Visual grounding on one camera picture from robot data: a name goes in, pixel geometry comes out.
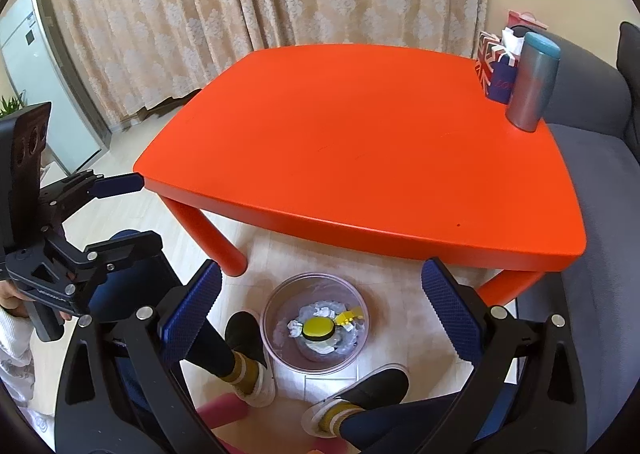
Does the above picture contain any white paper ball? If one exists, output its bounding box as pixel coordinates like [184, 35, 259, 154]
[286, 319, 304, 338]

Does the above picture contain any yellow toy building block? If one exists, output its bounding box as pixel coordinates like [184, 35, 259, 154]
[334, 307, 364, 329]

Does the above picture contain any yellow black sponge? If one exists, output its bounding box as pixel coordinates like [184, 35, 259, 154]
[302, 316, 335, 342]

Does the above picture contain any orange low table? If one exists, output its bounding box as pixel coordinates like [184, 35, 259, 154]
[134, 44, 587, 304]

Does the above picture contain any pink stool leg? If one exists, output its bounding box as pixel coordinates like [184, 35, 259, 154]
[196, 393, 250, 430]

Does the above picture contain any white standing air conditioner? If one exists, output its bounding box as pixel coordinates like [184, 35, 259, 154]
[1, 0, 112, 174]

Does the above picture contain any green potted plant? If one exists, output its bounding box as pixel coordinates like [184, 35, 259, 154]
[0, 95, 24, 118]

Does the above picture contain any beige patterned curtain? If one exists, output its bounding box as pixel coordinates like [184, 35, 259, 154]
[49, 0, 494, 128]

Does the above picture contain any pink translucent trash bin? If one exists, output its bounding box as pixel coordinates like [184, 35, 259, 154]
[260, 273, 370, 375]

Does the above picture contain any grey blue thermos bottle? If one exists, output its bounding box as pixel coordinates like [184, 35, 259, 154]
[506, 31, 562, 133]

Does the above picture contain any pink storage box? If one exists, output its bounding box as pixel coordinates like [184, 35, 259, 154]
[506, 10, 548, 30]

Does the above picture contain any person left hand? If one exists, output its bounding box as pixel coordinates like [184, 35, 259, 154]
[0, 280, 74, 322]

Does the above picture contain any union jack tissue box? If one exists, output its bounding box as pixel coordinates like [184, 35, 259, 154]
[475, 27, 524, 105]

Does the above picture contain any right slipper foot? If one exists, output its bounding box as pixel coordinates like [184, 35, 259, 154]
[300, 363, 410, 439]

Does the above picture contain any grey fabric sofa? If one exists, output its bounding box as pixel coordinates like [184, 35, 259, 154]
[516, 21, 639, 453]

